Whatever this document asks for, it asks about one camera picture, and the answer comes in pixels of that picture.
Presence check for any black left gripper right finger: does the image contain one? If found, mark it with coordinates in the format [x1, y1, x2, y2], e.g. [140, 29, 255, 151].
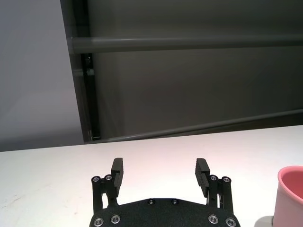
[195, 157, 235, 215]

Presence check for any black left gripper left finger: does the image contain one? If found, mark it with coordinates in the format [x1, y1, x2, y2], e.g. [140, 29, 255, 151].
[91, 157, 124, 215]

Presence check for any pink plastic cup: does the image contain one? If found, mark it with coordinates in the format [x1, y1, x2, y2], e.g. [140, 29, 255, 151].
[274, 166, 303, 227]

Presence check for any thin grey horizontal rail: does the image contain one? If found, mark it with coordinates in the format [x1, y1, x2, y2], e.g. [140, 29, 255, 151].
[93, 109, 303, 142]

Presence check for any thick grey horizontal rail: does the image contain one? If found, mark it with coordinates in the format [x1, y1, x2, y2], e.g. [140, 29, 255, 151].
[72, 35, 303, 54]

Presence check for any dark vertical frame post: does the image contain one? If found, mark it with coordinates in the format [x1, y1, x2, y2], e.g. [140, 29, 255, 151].
[60, 0, 102, 142]

